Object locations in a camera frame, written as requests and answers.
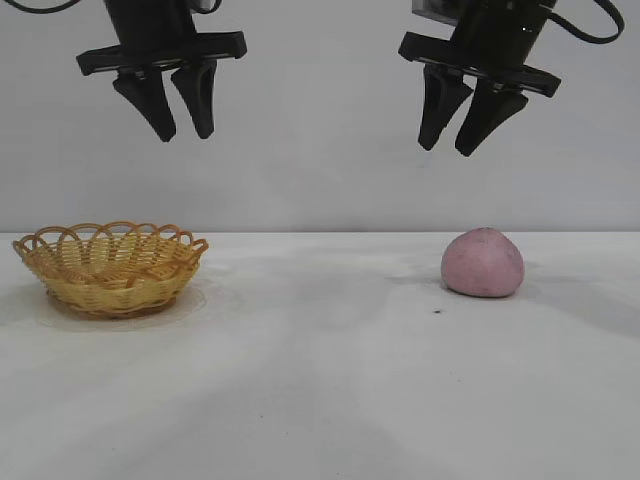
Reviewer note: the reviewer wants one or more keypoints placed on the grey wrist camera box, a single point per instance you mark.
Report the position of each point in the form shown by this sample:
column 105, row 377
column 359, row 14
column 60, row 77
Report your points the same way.
column 432, row 10

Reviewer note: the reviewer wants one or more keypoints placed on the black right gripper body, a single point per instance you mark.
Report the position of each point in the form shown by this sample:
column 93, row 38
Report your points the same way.
column 500, row 40

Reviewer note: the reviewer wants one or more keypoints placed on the yellow woven wicker basket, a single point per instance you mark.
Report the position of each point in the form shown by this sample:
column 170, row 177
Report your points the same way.
column 112, row 277

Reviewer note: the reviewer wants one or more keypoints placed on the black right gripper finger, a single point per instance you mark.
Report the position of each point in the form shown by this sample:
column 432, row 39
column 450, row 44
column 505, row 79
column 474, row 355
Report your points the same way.
column 437, row 105
column 487, row 117

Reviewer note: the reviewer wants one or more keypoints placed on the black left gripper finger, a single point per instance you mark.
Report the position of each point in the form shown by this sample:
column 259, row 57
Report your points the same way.
column 150, row 105
column 197, row 95

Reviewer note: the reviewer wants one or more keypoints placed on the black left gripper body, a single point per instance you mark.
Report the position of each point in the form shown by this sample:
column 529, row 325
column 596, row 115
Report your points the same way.
column 150, row 35

